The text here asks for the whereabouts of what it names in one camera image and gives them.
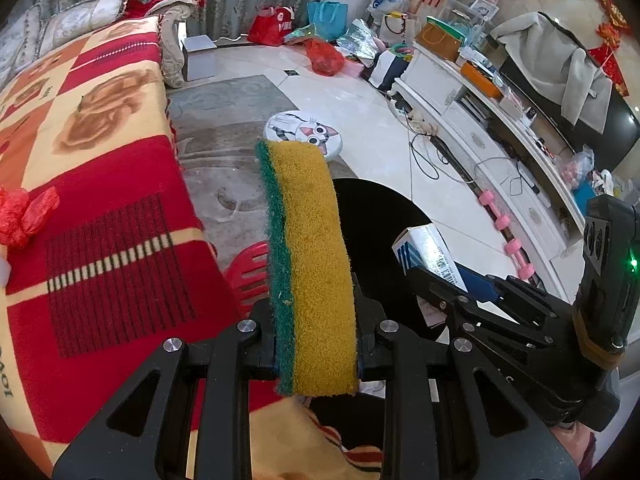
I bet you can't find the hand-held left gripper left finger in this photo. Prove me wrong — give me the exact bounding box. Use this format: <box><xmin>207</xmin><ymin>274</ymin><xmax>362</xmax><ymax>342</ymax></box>
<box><xmin>50</xmin><ymin>300</ymin><xmax>278</xmax><ymax>480</ymax></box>

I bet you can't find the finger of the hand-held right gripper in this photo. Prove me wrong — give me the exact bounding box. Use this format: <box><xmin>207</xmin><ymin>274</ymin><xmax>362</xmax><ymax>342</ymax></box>
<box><xmin>457</xmin><ymin>264</ymin><xmax>547</xmax><ymax>312</ymax></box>
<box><xmin>404</xmin><ymin>265</ymin><xmax>532</xmax><ymax>362</ymax></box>

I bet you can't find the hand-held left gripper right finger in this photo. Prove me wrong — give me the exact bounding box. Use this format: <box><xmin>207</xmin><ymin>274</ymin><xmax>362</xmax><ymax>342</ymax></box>
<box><xmin>352</xmin><ymin>275</ymin><xmax>582</xmax><ymax>480</ymax></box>

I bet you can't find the white blue cardboard box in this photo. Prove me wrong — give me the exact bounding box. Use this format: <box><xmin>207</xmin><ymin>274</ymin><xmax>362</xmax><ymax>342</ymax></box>
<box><xmin>391</xmin><ymin>223</ymin><xmax>471</xmax><ymax>330</ymax></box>

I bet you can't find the yellow green scouring sponge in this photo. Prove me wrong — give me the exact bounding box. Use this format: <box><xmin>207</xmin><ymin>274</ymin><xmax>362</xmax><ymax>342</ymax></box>
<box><xmin>255</xmin><ymin>139</ymin><xmax>361</xmax><ymax>398</ymax></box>

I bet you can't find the person's right hand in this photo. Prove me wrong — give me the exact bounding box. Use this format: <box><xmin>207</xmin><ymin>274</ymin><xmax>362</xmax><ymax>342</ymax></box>
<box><xmin>547</xmin><ymin>417</ymin><xmax>595</xmax><ymax>461</ymax></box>

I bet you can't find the pink dumbbell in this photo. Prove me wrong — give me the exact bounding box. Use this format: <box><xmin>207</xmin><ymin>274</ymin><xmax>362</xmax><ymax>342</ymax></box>
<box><xmin>502</xmin><ymin>240</ymin><xmax>536</xmax><ymax>281</ymax></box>
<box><xmin>477</xmin><ymin>190</ymin><xmax>513</xmax><ymax>233</ymax></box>

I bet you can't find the red plastic stool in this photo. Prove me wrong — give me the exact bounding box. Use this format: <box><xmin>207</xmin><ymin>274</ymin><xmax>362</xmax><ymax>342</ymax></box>
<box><xmin>223</xmin><ymin>241</ymin><xmax>273</xmax><ymax>321</ymax></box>

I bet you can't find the clear plastic bag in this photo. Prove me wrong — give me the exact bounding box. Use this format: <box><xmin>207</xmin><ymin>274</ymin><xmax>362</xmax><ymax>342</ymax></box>
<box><xmin>557</xmin><ymin>149</ymin><xmax>598</xmax><ymax>196</ymax></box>

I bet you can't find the black television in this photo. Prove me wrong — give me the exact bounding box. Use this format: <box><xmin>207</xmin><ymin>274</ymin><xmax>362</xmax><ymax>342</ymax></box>
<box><xmin>500</xmin><ymin>10</ymin><xmax>640</xmax><ymax>181</ymax></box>

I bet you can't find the white tv cabinet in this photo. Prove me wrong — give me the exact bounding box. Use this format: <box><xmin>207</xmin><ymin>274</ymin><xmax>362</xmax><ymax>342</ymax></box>
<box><xmin>390</xmin><ymin>42</ymin><xmax>591</xmax><ymax>301</ymax></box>

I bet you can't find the white power strip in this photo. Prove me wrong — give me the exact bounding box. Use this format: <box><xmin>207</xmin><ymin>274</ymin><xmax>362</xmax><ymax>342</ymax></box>
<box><xmin>400</xmin><ymin>107</ymin><xmax>438</xmax><ymax>133</ymax></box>

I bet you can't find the orange box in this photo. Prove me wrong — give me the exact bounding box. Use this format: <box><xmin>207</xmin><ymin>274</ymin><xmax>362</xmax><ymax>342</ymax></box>
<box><xmin>460</xmin><ymin>62</ymin><xmax>503</xmax><ymax>98</ymax></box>

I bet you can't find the round cat print stool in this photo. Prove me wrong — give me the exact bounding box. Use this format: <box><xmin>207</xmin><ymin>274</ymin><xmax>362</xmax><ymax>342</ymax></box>
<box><xmin>263</xmin><ymin>110</ymin><xmax>344</xmax><ymax>161</ymax></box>

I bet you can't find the red orange printed blanket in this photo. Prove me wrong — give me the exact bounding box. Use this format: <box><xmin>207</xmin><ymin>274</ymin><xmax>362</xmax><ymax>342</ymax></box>
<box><xmin>0</xmin><ymin>15</ymin><xmax>386</xmax><ymax>480</ymax></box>

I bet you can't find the grey cloth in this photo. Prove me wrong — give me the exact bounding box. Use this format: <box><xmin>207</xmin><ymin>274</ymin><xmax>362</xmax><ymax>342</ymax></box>
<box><xmin>492</xmin><ymin>10</ymin><xmax>613</xmax><ymax>126</ymax></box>

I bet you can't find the white navy bag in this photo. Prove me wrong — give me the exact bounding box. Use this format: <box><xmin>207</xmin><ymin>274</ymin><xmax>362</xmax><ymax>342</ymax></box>
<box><xmin>370</xmin><ymin>50</ymin><xmax>411</xmax><ymax>91</ymax></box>

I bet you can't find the grey patterned rug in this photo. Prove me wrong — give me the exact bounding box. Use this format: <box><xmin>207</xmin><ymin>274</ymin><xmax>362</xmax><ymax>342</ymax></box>
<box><xmin>165</xmin><ymin>75</ymin><xmax>346</xmax><ymax>241</ymax></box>

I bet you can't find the red plastic bag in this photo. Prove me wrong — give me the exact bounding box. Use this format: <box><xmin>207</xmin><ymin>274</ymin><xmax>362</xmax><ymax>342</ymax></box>
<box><xmin>0</xmin><ymin>186</ymin><xmax>61</xmax><ymax>250</ymax></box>
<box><xmin>305</xmin><ymin>39</ymin><xmax>346</xmax><ymax>77</ymax></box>

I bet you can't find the white tote bag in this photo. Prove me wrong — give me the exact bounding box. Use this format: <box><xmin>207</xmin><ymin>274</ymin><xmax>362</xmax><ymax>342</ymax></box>
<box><xmin>382</xmin><ymin>12</ymin><xmax>421</xmax><ymax>48</ymax></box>

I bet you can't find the silver foil bag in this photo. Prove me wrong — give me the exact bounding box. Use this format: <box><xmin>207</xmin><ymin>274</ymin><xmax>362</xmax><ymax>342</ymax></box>
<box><xmin>336</xmin><ymin>19</ymin><xmax>381</xmax><ymax>61</ymax></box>

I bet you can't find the grey box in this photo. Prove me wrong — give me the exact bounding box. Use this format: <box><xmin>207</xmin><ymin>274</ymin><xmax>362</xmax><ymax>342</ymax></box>
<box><xmin>181</xmin><ymin>35</ymin><xmax>218</xmax><ymax>81</ymax></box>

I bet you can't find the beige tufted sofa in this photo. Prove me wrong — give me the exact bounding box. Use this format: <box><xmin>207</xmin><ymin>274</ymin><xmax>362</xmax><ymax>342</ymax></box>
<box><xmin>147</xmin><ymin>2</ymin><xmax>201</xmax><ymax>92</ymax></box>

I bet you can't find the teal shopping bag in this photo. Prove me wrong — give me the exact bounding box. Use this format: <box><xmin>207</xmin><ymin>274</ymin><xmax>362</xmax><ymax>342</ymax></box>
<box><xmin>306</xmin><ymin>1</ymin><xmax>349</xmax><ymax>41</ymax></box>

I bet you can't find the shiny green packet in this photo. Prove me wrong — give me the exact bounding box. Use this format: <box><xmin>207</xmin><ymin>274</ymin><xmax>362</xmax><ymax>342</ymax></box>
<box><xmin>285</xmin><ymin>25</ymin><xmax>316</xmax><ymax>45</ymax></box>

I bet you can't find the red shopping bag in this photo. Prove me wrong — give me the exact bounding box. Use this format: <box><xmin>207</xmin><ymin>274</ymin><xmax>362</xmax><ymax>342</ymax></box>
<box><xmin>247</xmin><ymin>6</ymin><xmax>297</xmax><ymax>47</ymax></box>

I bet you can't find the red cloth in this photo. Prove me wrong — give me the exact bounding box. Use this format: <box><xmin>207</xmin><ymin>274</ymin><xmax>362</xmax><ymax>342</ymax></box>
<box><xmin>122</xmin><ymin>0</ymin><xmax>206</xmax><ymax>18</ymax></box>

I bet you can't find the white embroidered pillow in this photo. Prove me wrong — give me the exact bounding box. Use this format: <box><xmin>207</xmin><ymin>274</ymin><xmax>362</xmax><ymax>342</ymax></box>
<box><xmin>0</xmin><ymin>5</ymin><xmax>56</xmax><ymax>88</ymax></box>
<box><xmin>47</xmin><ymin>0</ymin><xmax>132</xmax><ymax>41</ymax></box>

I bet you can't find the black cable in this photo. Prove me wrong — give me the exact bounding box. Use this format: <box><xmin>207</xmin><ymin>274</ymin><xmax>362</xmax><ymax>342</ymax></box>
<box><xmin>409</xmin><ymin>130</ymin><xmax>538</xmax><ymax>196</ymax></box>

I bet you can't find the photo frame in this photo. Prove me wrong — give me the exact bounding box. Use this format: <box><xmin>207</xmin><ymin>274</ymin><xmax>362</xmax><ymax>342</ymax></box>
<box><xmin>470</xmin><ymin>0</ymin><xmax>501</xmax><ymax>21</ymax></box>

